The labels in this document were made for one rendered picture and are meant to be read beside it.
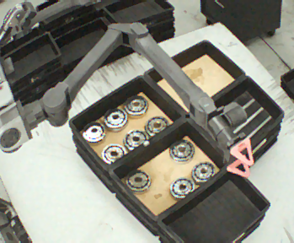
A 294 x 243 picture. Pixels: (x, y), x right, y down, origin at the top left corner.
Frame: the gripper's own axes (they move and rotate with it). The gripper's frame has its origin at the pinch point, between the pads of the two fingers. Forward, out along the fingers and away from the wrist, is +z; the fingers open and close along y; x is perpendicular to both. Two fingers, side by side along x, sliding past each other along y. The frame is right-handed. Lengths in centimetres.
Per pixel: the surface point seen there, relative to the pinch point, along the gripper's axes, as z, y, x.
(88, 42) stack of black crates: -178, 105, -25
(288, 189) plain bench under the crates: -6, 75, -50
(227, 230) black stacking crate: -5, 63, -7
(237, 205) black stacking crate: -13, 62, -17
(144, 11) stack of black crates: -175, 93, -67
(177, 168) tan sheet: -46, 62, -6
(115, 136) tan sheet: -73, 62, 7
